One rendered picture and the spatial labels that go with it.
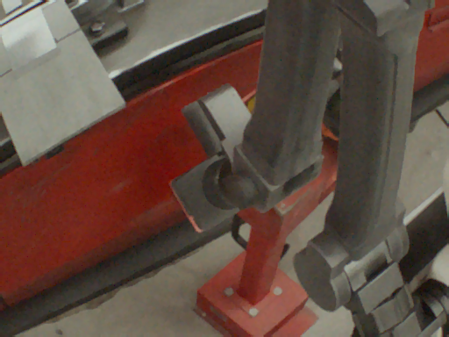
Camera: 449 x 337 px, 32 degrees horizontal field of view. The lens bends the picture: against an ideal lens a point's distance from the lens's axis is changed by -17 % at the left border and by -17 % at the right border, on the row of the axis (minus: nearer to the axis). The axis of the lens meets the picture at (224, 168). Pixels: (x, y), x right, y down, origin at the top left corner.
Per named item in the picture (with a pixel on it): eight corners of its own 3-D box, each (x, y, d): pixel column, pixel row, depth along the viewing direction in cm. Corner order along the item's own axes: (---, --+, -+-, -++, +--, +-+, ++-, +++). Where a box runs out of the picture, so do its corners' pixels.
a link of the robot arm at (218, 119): (253, 209, 88) (322, 163, 91) (192, 102, 88) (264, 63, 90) (214, 216, 100) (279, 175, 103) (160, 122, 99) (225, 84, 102)
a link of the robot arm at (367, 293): (370, 325, 81) (407, 295, 83) (339, 247, 79) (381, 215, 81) (329, 313, 90) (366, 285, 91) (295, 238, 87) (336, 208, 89)
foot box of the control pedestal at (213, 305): (263, 367, 204) (269, 355, 193) (191, 309, 211) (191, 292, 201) (320, 319, 211) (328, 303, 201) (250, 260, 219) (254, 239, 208)
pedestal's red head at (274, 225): (274, 247, 148) (288, 197, 133) (203, 184, 153) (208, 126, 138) (351, 172, 156) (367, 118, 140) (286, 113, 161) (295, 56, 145)
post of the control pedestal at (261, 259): (253, 306, 200) (282, 199, 153) (236, 292, 202) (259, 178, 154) (270, 292, 202) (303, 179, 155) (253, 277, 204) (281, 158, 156)
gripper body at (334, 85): (331, 78, 138) (344, 60, 131) (374, 126, 137) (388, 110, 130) (305, 101, 136) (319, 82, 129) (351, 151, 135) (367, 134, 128)
